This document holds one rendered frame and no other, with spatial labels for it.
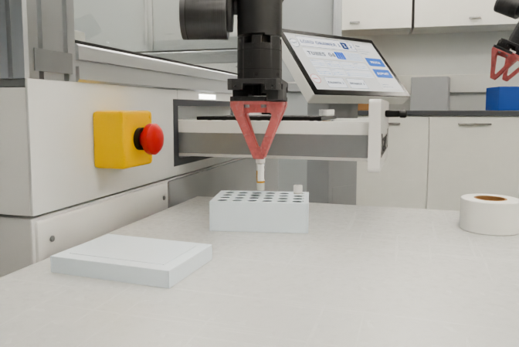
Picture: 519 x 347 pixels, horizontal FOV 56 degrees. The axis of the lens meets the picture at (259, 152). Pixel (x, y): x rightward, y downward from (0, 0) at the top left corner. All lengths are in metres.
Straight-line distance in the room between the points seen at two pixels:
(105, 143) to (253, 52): 0.21
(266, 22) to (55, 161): 0.29
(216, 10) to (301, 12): 1.93
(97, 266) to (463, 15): 3.90
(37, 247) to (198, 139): 0.35
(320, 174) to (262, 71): 1.28
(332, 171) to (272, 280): 1.41
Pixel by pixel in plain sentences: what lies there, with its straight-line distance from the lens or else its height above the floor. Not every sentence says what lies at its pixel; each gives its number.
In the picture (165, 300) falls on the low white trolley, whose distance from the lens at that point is 0.42.
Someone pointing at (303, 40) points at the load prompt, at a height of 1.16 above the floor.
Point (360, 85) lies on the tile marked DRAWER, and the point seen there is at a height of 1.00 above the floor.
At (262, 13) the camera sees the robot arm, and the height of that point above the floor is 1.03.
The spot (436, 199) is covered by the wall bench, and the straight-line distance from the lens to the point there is 3.82.
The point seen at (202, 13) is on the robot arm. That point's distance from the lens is 0.62.
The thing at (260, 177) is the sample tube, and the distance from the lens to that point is 0.63.
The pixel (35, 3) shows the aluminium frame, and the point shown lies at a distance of 0.58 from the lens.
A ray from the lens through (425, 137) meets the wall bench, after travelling 3.76.
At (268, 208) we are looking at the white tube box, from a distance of 0.61.
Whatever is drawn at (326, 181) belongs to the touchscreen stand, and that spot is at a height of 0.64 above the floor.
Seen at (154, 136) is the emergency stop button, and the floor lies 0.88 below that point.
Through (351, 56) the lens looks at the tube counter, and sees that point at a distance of 1.93.
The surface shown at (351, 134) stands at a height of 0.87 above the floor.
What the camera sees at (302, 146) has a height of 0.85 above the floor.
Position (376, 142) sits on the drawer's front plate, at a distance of 0.74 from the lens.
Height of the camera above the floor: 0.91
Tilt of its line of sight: 5 degrees down
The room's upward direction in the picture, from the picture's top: straight up
